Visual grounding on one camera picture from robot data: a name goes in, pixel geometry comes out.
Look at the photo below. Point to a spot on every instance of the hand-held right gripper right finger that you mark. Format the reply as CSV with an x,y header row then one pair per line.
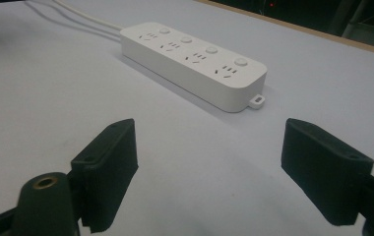
x,y
323,170

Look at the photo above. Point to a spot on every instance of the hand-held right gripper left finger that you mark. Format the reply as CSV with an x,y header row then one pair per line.
x,y
108,170

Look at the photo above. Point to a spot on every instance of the white power strip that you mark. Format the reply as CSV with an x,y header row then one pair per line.
x,y
193,64

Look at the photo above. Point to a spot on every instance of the grey metal stand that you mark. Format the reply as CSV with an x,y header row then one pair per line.
x,y
360,21

